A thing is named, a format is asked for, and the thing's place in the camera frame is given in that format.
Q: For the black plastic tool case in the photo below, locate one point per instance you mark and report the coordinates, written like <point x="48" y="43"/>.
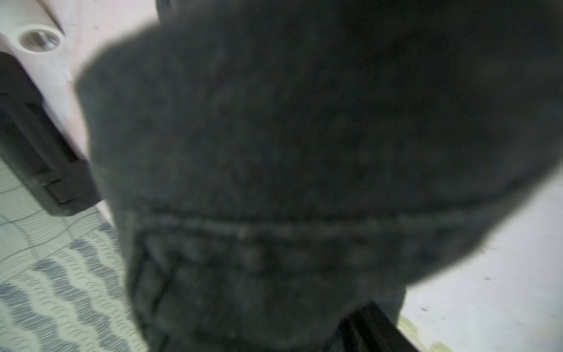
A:
<point x="36" y="151"/>

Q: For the dark grey long pants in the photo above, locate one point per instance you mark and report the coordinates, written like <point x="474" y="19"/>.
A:
<point x="271" y="167"/>

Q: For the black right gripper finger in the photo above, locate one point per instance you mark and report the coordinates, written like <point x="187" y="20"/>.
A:
<point x="369" y="330"/>

